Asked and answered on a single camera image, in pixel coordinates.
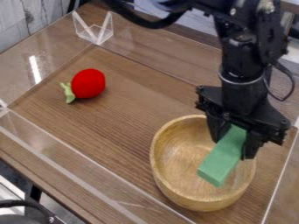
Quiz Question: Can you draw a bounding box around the clear acrylic corner bracket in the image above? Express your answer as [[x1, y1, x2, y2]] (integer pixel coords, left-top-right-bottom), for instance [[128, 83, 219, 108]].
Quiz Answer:
[[71, 11, 113, 46]]

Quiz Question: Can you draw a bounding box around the green rectangular block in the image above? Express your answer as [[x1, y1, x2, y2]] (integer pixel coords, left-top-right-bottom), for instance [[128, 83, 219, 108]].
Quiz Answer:
[[197, 125, 247, 187]]

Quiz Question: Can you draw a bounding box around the black table leg bracket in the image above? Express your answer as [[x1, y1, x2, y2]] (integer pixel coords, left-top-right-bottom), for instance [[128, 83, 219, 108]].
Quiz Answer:
[[24, 184, 65, 224]]

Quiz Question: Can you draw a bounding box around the black cable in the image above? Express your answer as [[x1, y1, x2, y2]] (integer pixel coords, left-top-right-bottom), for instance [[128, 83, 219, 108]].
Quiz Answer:
[[0, 199, 53, 224]]

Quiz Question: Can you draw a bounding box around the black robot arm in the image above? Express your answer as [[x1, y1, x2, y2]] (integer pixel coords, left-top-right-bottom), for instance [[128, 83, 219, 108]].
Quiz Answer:
[[103, 0, 293, 159]]

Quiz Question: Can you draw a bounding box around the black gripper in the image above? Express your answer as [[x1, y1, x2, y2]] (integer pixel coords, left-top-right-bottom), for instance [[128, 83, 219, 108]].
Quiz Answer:
[[196, 76, 291, 160]]

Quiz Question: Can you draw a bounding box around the red plush strawberry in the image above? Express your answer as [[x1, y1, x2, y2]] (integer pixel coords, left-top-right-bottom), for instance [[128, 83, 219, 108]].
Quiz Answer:
[[60, 68, 107, 103]]

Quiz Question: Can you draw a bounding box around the brown wooden bowl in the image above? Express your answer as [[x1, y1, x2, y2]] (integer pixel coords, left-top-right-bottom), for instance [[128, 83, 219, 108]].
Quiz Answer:
[[149, 115, 256, 212]]

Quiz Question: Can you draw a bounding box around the clear acrylic tray wall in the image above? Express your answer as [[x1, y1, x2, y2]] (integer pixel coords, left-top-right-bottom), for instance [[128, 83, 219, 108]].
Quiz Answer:
[[0, 105, 195, 224]]

